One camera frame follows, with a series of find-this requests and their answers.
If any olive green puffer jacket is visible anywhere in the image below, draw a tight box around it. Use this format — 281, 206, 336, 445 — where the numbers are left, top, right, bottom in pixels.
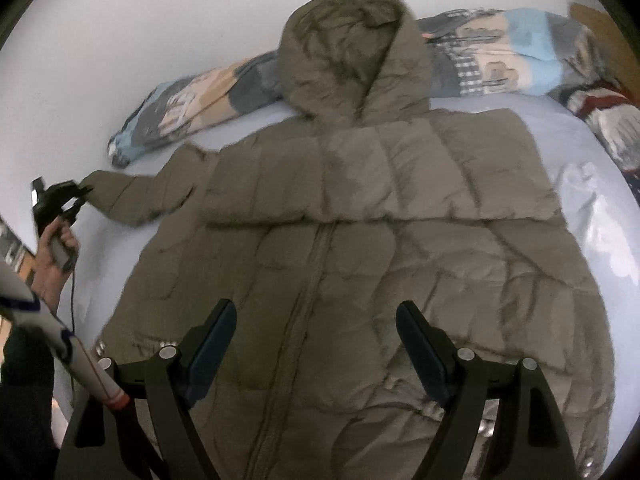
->
85, 0, 615, 479

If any person's left hand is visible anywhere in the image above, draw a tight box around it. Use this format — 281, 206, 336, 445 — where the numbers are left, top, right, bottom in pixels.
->
30, 217, 80, 314

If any white red printed pillow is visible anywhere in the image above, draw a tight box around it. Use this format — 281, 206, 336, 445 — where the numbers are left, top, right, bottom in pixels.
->
550, 80, 639, 186

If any patchwork cartoon blanket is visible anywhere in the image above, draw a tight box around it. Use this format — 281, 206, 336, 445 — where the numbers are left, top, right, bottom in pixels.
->
107, 8, 606, 169

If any brown wooden headboard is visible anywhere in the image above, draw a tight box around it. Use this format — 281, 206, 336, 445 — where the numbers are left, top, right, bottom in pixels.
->
570, 3, 640, 104

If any black cable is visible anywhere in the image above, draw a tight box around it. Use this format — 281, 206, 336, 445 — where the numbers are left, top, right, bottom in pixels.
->
68, 268, 77, 396

